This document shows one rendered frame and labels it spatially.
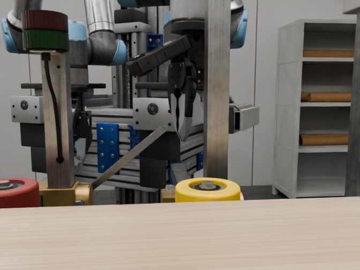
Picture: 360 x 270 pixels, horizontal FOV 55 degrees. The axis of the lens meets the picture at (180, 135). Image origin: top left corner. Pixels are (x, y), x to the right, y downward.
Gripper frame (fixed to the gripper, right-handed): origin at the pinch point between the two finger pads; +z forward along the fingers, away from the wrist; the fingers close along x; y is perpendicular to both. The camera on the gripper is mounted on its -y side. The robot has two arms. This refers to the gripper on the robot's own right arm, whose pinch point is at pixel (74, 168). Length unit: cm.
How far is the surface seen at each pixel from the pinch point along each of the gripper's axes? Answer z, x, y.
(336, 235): -7, -34, -59
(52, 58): -24.2, -4.0, -32.1
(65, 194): -3.7, -5.1, -32.5
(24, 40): -26.2, -1.8, -36.8
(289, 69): -34, -139, 201
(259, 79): -26, -123, 229
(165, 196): -2.6, -20.5, -32.1
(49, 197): -3.2, -2.6, -32.5
